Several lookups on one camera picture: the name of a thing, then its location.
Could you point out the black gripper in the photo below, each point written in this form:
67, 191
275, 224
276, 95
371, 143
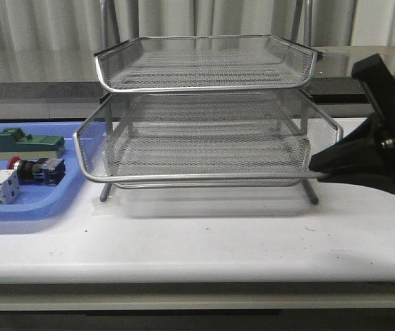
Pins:
366, 156

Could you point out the grey stone counter ledge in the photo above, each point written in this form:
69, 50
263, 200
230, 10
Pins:
70, 74

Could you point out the silver metal rack frame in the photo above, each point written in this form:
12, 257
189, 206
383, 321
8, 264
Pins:
110, 36

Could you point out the silver mesh tray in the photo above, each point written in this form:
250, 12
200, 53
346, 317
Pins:
201, 63
213, 114
165, 162

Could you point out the red emergency push button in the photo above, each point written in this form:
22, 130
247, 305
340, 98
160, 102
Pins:
46, 171

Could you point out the green and beige terminal block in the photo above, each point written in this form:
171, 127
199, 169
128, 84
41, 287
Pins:
14, 142

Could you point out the blue plastic tray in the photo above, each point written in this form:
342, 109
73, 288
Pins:
37, 201

